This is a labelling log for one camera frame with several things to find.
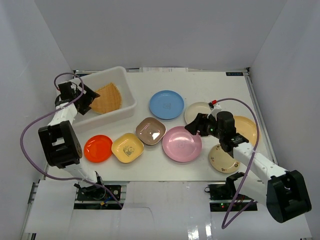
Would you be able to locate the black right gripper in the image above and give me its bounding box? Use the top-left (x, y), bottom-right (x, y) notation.
top-left (185, 113), bottom-right (224, 140)

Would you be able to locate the cream white round plate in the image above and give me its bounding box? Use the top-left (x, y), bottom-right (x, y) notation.
top-left (184, 102), bottom-right (211, 125)

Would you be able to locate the woven bamboo fan tray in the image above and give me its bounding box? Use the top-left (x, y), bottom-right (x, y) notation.
top-left (90, 82), bottom-right (122, 115)

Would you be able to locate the blue round plate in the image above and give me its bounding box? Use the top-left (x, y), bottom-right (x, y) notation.
top-left (149, 90), bottom-right (185, 120)

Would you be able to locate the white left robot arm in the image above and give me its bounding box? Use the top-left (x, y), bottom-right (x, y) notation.
top-left (38, 82), bottom-right (106, 200)

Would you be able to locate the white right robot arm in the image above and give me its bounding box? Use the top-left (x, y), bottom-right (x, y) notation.
top-left (185, 111), bottom-right (312, 223)

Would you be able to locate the white plastic bin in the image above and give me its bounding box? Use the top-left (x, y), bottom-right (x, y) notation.
top-left (72, 66), bottom-right (137, 133)

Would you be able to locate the pink round plate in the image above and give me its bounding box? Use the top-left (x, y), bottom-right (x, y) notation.
top-left (162, 126), bottom-right (202, 163)

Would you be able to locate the beige floral round plate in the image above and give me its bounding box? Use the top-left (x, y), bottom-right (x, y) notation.
top-left (208, 144), bottom-right (240, 174)

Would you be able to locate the brown square plate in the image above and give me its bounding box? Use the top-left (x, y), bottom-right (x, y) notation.
top-left (135, 117), bottom-right (167, 146)

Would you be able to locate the yellow round plate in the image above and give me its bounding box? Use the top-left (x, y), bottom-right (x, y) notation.
top-left (233, 116), bottom-right (259, 146)

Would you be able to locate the orange round plate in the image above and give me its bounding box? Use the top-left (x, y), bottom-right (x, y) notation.
top-left (83, 134), bottom-right (113, 163)

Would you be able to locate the paper sheet at back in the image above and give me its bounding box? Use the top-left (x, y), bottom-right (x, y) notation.
top-left (139, 67), bottom-right (189, 73)

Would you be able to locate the yellow square panda plate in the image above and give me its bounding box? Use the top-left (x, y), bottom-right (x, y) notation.
top-left (111, 133), bottom-right (144, 164)

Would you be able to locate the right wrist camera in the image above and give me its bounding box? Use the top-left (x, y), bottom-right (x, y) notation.
top-left (207, 100), bottom-right (222, 118)

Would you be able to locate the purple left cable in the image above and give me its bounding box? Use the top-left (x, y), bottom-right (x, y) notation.
top-left (19, 72), bottom-right (123, 208)

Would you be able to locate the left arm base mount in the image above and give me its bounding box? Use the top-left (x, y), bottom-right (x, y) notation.
top-left (73, 183), bottom-right (124, 210)

